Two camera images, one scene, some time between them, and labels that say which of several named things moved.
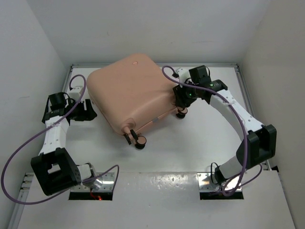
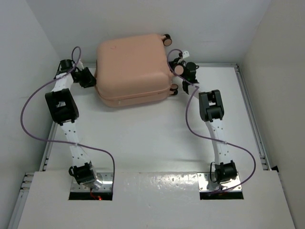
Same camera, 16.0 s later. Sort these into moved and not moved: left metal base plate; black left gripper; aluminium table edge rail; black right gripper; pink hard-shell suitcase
Moved: black left gripper; black right gripper; pink hard-shell suitcase
Not moved: aluminium table edge rail; left metal base plate
